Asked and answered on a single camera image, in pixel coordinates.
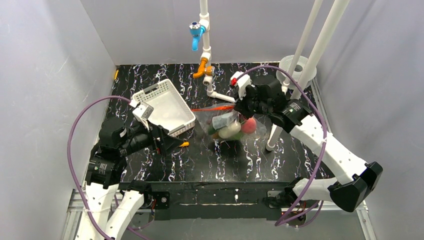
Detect clear zip top bag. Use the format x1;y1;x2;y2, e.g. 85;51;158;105
191;102;267;142

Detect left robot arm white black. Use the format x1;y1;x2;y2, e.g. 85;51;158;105
75;118;183;240

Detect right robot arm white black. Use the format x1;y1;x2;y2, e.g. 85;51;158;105
230;76;383;212

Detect fake red apple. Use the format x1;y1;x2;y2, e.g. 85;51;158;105
240;117;257;134

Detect white perforated plastic basket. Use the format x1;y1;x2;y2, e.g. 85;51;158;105
131;79;196;137

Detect white filament spool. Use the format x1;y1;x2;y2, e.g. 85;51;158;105
276;55;317;88

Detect orange faucet valve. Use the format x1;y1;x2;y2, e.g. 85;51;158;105
192;57;215;79

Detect blue faucet valve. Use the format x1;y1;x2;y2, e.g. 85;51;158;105
189;21;206;51

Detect yellow handled screwdriver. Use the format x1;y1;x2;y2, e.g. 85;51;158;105
179;141;190;147

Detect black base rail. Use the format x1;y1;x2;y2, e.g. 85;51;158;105
119;180;319;221

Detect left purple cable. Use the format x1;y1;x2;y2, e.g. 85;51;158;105
67;95;153;240

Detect purple cable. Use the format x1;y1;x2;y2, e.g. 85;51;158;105
235;65;328;228
67;95;153;240

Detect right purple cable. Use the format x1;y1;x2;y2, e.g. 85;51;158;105
235;65;328;228

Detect white PVC pipe frame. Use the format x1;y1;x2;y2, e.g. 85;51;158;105
198;0;351;152

